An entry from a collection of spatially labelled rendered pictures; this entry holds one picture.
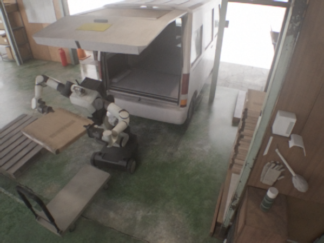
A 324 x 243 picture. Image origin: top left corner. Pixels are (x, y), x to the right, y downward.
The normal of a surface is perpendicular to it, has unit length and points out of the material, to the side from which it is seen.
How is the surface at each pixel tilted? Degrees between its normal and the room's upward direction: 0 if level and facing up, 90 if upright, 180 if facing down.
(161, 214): 0
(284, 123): 90
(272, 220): 0
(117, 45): 106
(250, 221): 0
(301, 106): 90
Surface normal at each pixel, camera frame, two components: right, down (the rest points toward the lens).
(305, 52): -0.37, 0.55
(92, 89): -0.10, -0.51
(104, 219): 0.00, -0.81
